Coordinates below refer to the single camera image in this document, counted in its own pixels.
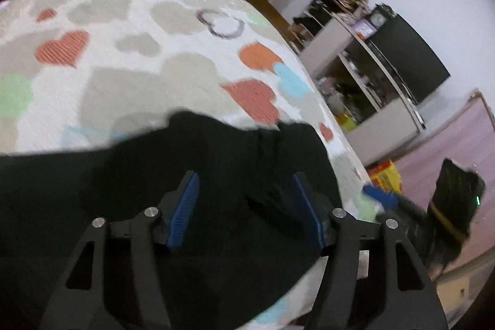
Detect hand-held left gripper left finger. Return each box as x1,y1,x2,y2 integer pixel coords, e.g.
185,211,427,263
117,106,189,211
41,171,200,330

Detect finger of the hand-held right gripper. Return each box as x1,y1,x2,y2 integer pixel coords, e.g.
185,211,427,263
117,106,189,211
362,185,430,223

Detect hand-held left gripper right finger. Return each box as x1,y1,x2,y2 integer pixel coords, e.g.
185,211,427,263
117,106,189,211
293,172,449,330

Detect black pants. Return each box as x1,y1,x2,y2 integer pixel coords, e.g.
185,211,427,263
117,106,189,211
0,111,343,330

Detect yellow box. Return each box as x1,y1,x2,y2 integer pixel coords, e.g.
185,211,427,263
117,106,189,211
367,159,403,196

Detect cluttered white shelf unit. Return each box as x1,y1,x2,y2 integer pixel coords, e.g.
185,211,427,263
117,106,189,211
290,0,427,165

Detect quilted heart-pattern blanket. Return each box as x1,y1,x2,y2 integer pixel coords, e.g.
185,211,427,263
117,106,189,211
0,0,381,330

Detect black television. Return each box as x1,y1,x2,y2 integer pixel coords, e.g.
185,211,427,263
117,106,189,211
365,13,451,105

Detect small desk clock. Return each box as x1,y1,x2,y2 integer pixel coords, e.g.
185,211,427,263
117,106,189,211
367,6,392,28

